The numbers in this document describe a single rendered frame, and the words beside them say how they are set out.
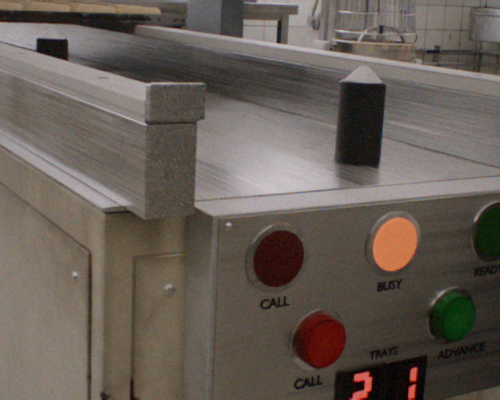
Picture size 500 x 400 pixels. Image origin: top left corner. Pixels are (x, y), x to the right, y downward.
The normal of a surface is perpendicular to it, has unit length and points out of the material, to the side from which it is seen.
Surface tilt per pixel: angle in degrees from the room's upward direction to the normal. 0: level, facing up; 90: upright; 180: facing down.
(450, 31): 90
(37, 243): 90
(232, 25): 90
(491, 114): 90
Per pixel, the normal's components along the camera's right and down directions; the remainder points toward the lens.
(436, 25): 0.53, 0.22
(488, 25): -0.83, -0.07
